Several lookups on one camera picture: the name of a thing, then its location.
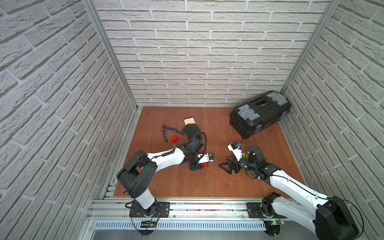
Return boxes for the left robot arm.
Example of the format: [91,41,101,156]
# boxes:
[117,137,214,216]

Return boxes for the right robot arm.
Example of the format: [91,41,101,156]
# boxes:
[219,142,364,240]

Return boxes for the red curved lego brick far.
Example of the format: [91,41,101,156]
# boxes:
[171,135,179,143]

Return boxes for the black work glove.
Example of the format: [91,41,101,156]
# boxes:
[181,124,202,140]

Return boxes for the black plastic toolbox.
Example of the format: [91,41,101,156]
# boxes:
[230,91,292,139]

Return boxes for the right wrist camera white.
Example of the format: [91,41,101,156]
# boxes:
[228,142,243,161]

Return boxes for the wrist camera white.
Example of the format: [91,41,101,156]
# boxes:
[228,142,243,161]
[198,154,215,165]

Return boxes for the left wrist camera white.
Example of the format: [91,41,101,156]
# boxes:
[198,154,215,165]

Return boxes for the blue handled pliers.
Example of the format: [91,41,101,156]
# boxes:
[161,124,181,143]

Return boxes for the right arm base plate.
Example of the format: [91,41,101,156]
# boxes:
[246,202,286,219]

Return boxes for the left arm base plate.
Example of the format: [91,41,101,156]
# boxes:
[130,201,171,218]

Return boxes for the aluminium rail frame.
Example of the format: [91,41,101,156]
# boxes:
[78,185,288,240]

